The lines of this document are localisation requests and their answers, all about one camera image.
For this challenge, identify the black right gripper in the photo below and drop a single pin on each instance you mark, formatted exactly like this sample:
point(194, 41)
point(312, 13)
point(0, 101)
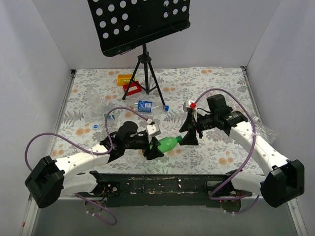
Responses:
point(196, 126)

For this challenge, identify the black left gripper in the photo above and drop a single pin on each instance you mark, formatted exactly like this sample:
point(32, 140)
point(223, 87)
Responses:
point(148, 146)

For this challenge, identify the green plastic bottle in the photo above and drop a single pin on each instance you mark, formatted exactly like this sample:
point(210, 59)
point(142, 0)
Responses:
point(167, 144)

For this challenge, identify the clear bottle lemon label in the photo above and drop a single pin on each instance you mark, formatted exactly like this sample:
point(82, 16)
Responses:
point(111, 116)

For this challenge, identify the clear bottle white cap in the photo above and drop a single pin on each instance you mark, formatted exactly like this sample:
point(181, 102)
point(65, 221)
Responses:
point(93, 100)

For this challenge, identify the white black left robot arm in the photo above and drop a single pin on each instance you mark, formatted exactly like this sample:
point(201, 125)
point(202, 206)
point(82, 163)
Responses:
point(52, 178)

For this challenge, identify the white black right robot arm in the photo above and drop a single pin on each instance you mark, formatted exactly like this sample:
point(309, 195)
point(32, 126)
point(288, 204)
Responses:
point(282, 179)

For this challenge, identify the clear bottle blue label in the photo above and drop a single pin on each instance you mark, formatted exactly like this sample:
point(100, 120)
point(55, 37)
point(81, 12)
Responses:
point(144, 106)

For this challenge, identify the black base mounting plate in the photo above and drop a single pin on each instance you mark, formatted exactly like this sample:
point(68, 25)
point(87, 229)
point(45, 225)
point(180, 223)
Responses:
point(159, 190)

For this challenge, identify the red plastic box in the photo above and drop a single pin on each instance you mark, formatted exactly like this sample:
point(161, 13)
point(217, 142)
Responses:
point(134, 88)

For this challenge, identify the floral patterned table mat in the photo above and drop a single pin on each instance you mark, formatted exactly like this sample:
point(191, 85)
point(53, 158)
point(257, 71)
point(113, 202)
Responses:
point(216, 153)

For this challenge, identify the yellow plastic box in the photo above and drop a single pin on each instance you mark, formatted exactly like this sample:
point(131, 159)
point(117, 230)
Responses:
point(123, 79)

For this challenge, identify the black perforated music stand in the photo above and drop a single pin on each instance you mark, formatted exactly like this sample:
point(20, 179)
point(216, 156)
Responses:
point(123, 25)

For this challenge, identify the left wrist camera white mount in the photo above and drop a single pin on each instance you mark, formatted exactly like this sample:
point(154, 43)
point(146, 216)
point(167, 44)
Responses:
point(152, 129)

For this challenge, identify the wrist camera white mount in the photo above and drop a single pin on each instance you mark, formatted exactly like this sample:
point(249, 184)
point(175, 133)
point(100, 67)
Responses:
point(152, 129)
point(190, 107)

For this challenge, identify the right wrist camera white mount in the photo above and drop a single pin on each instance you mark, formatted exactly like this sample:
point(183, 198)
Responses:
point(190, 107)

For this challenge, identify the aluminium frame rail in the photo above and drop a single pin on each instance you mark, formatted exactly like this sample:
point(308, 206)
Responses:
point(199, 103)

